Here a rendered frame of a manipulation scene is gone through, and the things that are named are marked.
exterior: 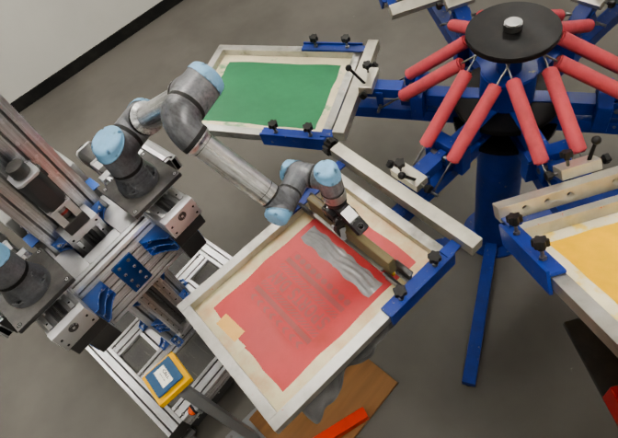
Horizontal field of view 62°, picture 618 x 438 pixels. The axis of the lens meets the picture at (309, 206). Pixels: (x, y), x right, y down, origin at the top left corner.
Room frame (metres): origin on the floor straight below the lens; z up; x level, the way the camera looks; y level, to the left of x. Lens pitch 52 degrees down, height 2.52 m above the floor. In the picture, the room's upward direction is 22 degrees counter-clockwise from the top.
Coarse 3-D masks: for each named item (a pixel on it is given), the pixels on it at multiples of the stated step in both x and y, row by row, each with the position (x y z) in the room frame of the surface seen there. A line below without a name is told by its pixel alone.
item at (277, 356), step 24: (384, 240) 0.94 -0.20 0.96; (360, 264) 0.89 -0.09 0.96; (408, 264) 0.82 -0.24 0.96; (384, 288) 0.77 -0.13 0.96; (360, 312) 0.73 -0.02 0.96; (264, 336) 0.78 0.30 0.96; (336, 336) 0.68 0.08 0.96; (264, 360) 0.70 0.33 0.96; (288, 360) 0.67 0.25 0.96; (312, 360) 0.64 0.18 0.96; (288, 384) 0.60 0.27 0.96
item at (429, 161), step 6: (426, 156) 1.15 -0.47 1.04; (432, 156) 1.14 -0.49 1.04; (438, 156) 1.13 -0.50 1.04; (420, 162) 1.14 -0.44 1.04; (426, 162) 1.13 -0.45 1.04; (432, 162) 1.12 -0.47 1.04; (438, 162) 1.11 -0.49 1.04; (420, 168) 1.11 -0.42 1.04; (426, 168) 1.10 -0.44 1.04; (432, 168) 1.10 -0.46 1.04; (438, 168) 1.11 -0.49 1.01; (426, 174) 1.08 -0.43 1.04; (432, 174) 1.10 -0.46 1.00
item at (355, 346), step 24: (360, 192) 1.16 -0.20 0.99; (384, 216) 1.02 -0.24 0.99; (264, 240) 1.12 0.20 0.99; (432, 240) 0.85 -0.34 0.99; (240, 264) 1.07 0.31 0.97; (216, 288) 1.03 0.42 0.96; (192, 312) 0.95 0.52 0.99; (360, 336) 0.64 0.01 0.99; (336, 360) 0.60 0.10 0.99; (240, 384) 0.64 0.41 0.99; (312, 384) 0.56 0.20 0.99; (264, 408) 0.54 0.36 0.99; (288, 408) 0.52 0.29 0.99
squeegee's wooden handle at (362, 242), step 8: (312, 200) 1.14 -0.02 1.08; (312, 208) 1.14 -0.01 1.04; (320, 208) 1.09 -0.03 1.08; (320, 216) 1.10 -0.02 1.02; (352, 232) 0.95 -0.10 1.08; (352, 240) 0.94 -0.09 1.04; (360, 240) 0.90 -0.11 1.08; (368, 240) 0.89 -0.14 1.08; (360, 248) 0.91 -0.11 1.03; (368, 248) 0.87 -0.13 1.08; (376, 248) 0.85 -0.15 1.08; (376, 256) 0.83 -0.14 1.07; (384, 256) 0.82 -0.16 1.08; (384, 264) 0.80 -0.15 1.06; (392, 264) 0.79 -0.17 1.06; (392, 272) 0.79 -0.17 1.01
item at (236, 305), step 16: (320, 224) 1.12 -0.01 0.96; (336, 240) 1.02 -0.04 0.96; (272, 256) 1.07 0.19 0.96; (288, 256) 1.04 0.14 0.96; (304, 256) 1.01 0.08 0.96; (256, 272) 1.03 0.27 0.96; (240, 288) 0.99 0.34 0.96; (224, 304) 0.96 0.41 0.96; (240, 304) 0.93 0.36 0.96; (240, 320) 0.87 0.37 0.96; (256, 320) 0.85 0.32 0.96; (240, 336) 0.81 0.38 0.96; (256, 336) 0.79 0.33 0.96
